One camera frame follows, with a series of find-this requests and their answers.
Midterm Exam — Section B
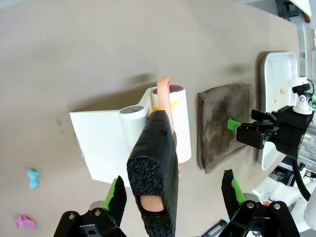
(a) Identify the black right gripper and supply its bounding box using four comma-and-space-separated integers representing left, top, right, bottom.
227, 105, 313, 158

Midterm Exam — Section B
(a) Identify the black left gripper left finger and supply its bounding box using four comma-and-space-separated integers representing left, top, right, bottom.
53, 175, 128, 237

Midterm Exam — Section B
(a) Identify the brown cloth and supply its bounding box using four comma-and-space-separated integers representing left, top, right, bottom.
197, 83, 252, 174

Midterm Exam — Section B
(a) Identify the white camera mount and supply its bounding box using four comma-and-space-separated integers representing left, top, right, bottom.
286, 78, 314, 115

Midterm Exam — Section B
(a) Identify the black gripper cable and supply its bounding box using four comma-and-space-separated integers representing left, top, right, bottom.
292, 158, 312, 201

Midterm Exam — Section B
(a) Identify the lint roller with pink handle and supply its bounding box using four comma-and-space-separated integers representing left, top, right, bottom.
126, 76, 193, 237

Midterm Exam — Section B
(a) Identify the pink clay piece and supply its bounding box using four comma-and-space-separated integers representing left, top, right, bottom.
15, 214, 36, 231

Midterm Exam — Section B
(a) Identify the white folded stand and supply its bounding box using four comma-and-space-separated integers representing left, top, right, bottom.
69, 86, 158, 185

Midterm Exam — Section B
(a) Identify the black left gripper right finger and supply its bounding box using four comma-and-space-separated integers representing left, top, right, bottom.
221, 169, 301, 237

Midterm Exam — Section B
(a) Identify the metal tray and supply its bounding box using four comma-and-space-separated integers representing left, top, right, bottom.
258, 51, 300, 171

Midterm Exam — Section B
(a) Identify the blue clay piece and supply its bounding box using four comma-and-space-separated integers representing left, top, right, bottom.
27, 169, 40, 190

